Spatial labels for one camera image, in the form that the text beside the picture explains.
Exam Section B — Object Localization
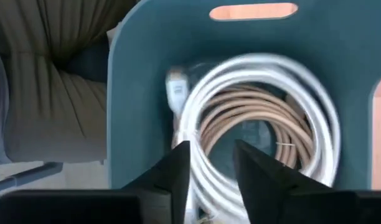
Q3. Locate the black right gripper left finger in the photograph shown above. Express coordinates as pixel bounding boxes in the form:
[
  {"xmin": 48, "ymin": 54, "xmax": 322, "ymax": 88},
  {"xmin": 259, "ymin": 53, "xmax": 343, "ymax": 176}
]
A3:
[{"xmin": 0, "ymin": 140, "xmax": 191, "ymax": 224}]

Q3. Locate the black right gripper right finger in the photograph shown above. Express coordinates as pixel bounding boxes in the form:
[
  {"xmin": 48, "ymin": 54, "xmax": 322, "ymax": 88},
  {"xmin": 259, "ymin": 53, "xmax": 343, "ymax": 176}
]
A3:
[{"xmin": 233, "ymin": 139, "xmax": 381, "ymax": 224}]

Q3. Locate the white HDMI cable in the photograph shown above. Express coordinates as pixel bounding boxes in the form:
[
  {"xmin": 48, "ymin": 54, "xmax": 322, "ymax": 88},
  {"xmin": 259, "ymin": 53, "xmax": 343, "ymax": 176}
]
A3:
[{"xmin": 164, "ymin": 52, "xmax": 342, "ymax": 224}]

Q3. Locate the thick beige USB cable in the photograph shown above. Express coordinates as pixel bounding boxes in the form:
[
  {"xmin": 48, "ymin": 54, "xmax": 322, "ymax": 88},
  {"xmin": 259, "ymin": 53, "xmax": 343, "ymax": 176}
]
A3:
[{"xmin": 198, "ymin": 83, "xmax": 315, "ymax": 170}]

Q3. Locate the teal plastic bin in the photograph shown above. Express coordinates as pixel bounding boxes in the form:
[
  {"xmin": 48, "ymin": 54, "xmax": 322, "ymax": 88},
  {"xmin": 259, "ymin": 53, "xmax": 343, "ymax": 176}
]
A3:
[{"xmin": 106, "ymin": 0, "xmax": 381, "ymax": 191}]

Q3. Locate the person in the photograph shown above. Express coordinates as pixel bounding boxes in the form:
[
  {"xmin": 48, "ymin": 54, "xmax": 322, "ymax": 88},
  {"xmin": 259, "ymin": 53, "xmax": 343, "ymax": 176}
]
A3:
[{"xmin": 0, "ymin": 0, "xmax": 140, "ymax": 165}]

